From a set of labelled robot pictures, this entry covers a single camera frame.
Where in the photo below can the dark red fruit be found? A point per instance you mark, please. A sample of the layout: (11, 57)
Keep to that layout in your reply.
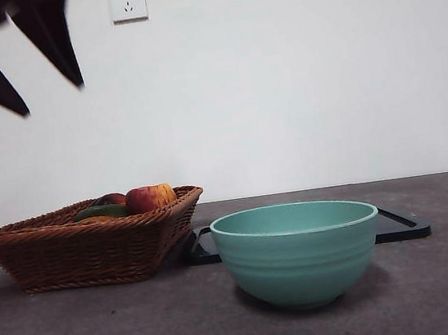
(111, 199)

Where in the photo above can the brown wicker basket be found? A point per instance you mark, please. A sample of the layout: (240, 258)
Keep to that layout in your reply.
(74, 253)

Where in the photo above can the white wall socket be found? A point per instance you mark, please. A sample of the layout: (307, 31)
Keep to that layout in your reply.
(128, 3)

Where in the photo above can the green fruit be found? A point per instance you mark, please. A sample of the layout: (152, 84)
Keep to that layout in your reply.
(99, 212)

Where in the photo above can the fuzzy brown-yellow kiwi fruit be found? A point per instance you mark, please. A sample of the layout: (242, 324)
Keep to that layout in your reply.
(92, 220)

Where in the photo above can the dark rectangular tray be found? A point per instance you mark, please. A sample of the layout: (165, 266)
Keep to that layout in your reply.
(398, 232)

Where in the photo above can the teal ribbed bowl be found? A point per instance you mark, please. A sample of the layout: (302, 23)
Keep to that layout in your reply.
(299, 265)

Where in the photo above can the red yellow apple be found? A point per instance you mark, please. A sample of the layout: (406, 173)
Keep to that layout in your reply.
(147, 198)

